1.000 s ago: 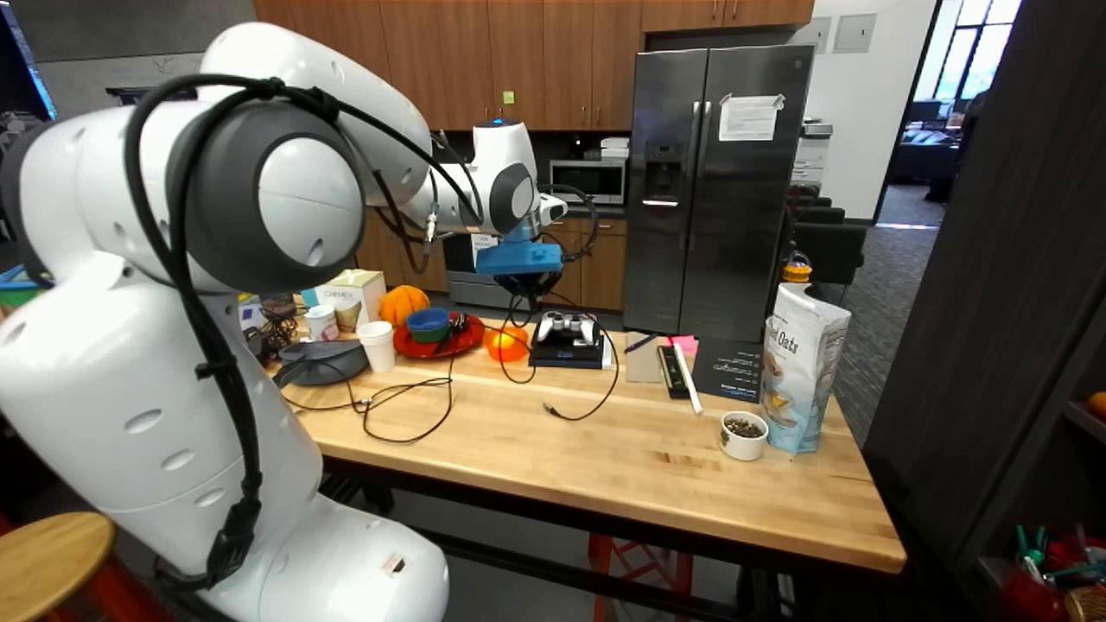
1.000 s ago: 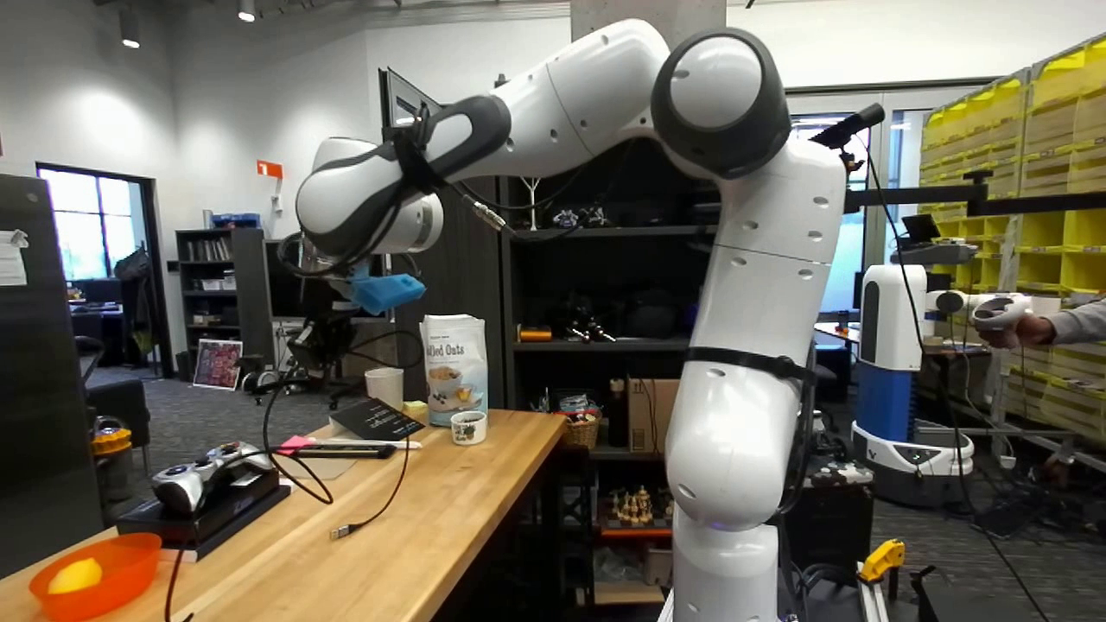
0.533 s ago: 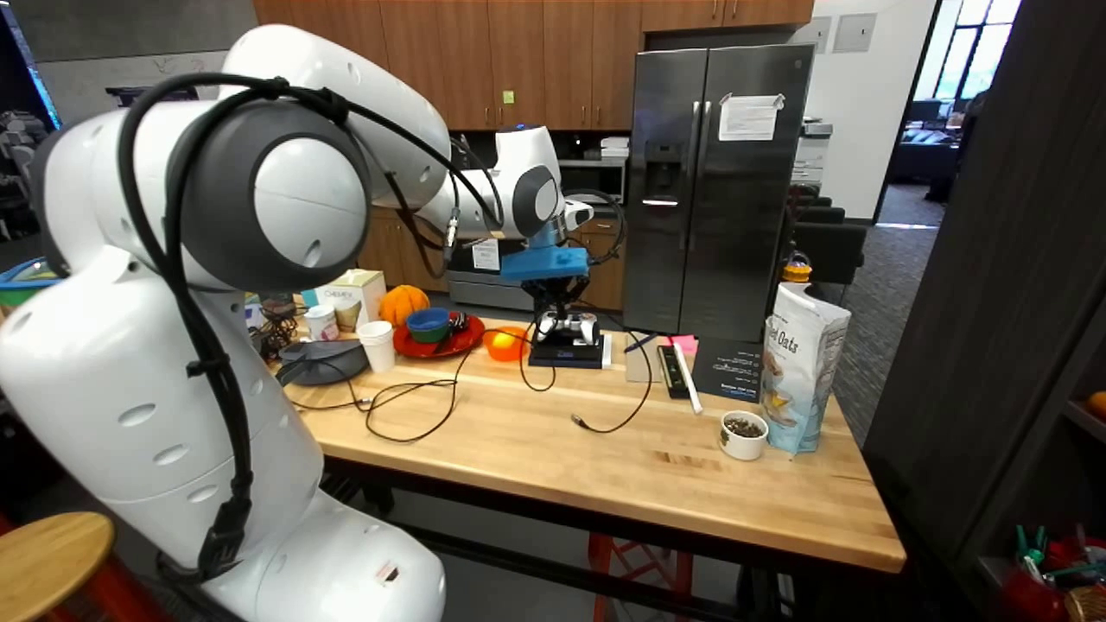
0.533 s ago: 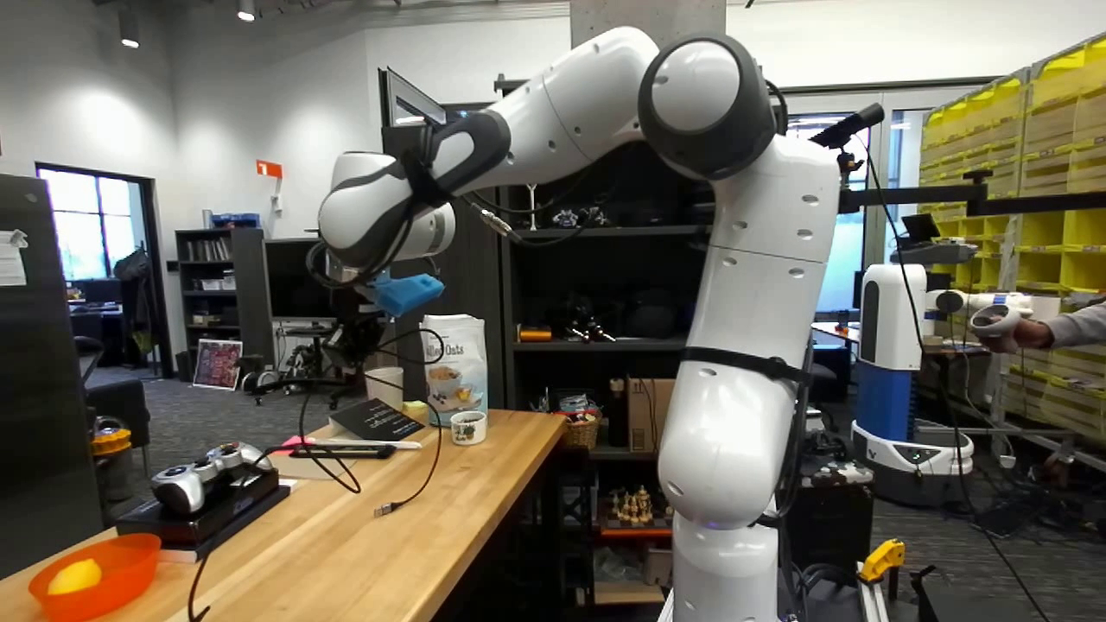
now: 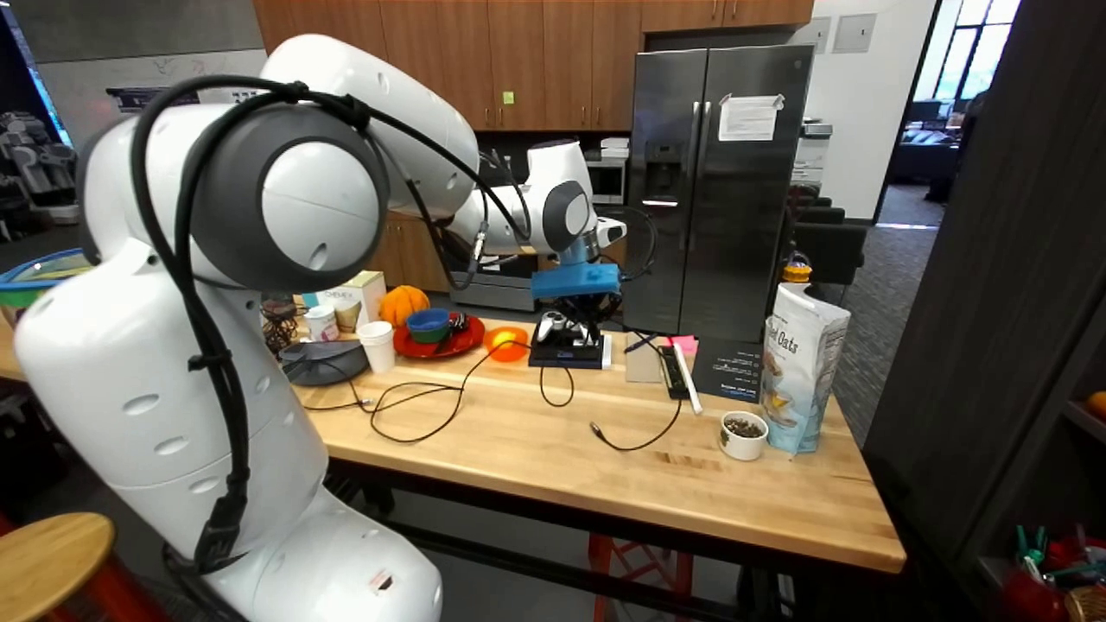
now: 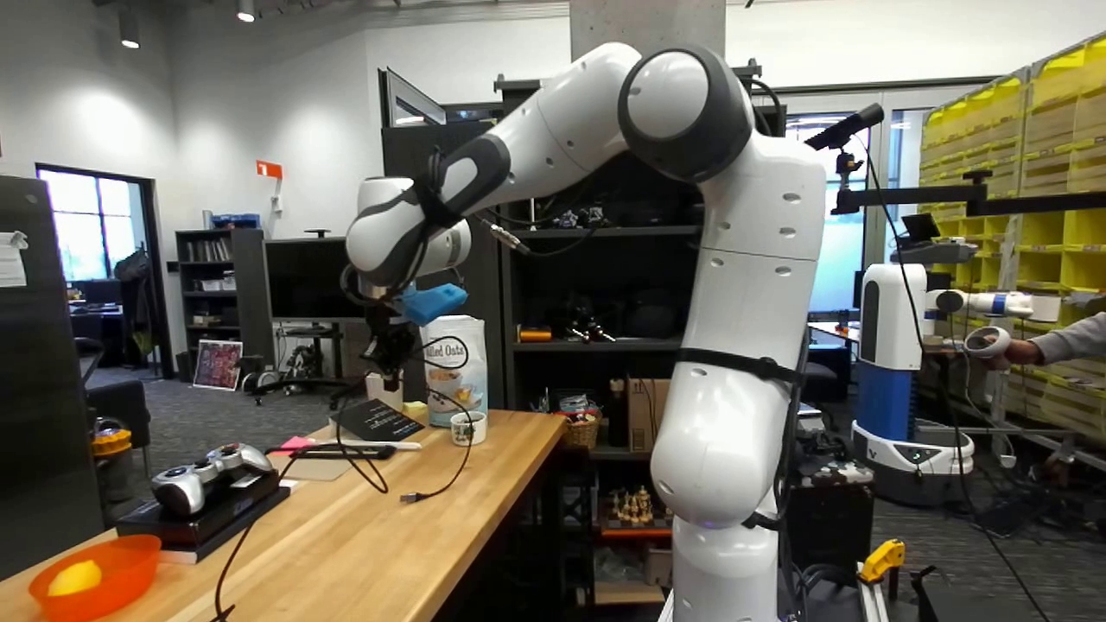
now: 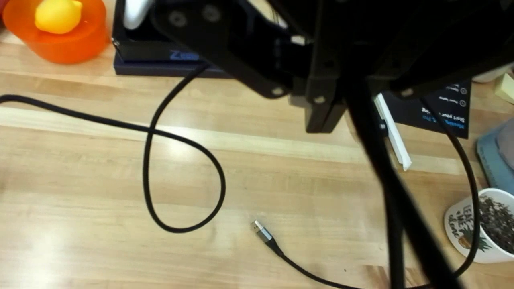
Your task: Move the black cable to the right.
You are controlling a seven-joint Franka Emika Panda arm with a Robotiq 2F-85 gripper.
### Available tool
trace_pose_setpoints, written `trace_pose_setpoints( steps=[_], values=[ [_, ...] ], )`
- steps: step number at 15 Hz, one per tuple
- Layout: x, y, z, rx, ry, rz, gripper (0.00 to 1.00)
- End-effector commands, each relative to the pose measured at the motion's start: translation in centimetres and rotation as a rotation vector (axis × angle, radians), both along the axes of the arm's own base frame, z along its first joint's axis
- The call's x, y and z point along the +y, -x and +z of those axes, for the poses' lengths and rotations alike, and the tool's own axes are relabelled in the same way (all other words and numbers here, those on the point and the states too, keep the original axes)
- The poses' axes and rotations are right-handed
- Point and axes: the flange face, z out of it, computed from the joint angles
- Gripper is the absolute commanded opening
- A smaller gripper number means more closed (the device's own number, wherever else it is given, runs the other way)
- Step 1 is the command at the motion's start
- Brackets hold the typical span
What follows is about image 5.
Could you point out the wooden stool red frame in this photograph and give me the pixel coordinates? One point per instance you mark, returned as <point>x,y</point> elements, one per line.
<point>55,563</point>
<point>640,573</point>

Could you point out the red green toys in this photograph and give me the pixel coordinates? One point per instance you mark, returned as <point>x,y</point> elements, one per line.
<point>1050,573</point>

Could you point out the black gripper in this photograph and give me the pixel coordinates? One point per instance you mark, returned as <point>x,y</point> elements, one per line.
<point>584,313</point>

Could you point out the orange bowl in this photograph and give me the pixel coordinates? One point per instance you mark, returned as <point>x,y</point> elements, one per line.
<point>506,344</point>

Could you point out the white paper note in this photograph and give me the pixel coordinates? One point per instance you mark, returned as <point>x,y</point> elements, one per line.
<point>748,120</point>

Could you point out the yellow bottle orange cap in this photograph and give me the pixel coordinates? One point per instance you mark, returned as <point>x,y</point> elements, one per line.
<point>798,269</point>

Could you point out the white cardboard box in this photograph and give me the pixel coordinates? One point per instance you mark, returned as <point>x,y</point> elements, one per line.
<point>367,295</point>

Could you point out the white marker pen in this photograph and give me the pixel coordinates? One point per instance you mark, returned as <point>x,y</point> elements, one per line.
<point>690,383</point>

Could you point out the flat black box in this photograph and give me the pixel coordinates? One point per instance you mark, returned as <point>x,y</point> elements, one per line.
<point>565,356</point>

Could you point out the orange pumpkin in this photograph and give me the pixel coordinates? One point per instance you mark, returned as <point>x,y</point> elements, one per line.
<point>403,306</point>

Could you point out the red plate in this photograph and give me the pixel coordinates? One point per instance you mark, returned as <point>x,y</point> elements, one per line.
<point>452,345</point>

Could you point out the black countertop appliance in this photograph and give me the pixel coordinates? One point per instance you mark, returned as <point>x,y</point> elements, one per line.
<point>513,280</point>

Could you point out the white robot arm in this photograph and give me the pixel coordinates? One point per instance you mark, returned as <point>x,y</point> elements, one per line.
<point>141,382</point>

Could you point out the tan block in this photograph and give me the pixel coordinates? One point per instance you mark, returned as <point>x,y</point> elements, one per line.
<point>646,364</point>

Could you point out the brown paper cup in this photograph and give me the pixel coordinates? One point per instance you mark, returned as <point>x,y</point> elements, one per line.
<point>349,313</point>

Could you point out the wooden wall cabinets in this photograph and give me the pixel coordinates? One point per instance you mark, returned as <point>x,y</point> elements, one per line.
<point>554,56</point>

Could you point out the small white cup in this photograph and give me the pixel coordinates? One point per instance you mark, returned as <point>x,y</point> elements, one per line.
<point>745,440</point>

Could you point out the white printed carton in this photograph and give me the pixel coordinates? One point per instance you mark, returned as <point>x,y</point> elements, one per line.
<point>801,367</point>

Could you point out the blue plastic container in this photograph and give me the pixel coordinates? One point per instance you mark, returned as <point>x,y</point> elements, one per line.
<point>41,280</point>

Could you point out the black refrigerator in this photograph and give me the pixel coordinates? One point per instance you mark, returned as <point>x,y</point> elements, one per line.
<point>739,229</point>

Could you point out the orange fruit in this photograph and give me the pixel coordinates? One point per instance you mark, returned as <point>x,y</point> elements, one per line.
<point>1099,403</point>

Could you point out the pink sticky note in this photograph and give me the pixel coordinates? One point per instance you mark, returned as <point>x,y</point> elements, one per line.
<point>686,344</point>

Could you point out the white wall plate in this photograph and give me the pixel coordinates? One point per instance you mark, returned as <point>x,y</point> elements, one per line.
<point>854,33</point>

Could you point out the black remote control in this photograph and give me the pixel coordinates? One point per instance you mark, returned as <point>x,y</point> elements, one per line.
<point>673,375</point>

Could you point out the black printed box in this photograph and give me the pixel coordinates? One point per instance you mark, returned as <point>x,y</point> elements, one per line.
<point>732,372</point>

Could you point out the black table frame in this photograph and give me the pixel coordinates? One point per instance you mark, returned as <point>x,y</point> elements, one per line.
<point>577,569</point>

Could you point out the white mug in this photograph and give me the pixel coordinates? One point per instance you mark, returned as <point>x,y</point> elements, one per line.
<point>315,322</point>

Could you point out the dark shelving unit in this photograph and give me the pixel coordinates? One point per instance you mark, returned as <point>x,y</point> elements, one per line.
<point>991,287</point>

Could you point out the black low cabinet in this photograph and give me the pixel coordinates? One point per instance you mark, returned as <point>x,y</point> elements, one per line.
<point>832,244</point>

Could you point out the white paper cup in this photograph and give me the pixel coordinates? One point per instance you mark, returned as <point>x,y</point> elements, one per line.
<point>380,345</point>

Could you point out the blue green bowl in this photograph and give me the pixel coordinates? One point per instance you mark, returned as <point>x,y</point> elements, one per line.
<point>433,325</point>

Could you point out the white microwave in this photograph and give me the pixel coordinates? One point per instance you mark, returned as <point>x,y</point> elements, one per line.
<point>607,179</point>

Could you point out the grey game controller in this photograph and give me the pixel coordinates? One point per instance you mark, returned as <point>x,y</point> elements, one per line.
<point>570,336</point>

